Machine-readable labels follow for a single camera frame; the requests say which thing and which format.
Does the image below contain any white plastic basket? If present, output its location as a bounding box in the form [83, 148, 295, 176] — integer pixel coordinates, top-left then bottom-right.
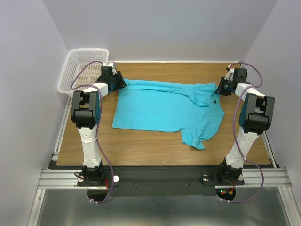
[57, 48, 109, 96]

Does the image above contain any turquoise t shirt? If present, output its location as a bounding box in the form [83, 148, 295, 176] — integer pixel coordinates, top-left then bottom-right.
[112, 79, 224, 150]

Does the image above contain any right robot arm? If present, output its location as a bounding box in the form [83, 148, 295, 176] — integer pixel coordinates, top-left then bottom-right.
[215, 65, 275, 184]

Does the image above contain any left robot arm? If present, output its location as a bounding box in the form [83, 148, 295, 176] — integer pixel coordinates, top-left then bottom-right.
[71, 62, 127, 186]

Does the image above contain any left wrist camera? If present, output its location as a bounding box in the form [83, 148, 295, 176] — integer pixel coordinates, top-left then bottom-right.
[101, 62, 117, 75]

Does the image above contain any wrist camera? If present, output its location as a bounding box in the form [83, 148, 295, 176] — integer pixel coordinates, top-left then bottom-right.
[101, 62, 117, 75]
[224, 64, 235, 81]

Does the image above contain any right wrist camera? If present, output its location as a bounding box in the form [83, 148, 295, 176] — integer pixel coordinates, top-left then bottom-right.
[224, 64, 235, 81]

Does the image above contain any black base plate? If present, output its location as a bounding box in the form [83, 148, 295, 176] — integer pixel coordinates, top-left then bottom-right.
[78, 165, 244, 197]

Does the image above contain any aluminium frame rail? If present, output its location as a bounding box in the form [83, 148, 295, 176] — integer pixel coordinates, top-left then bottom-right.
[29, 96, 299, 226]

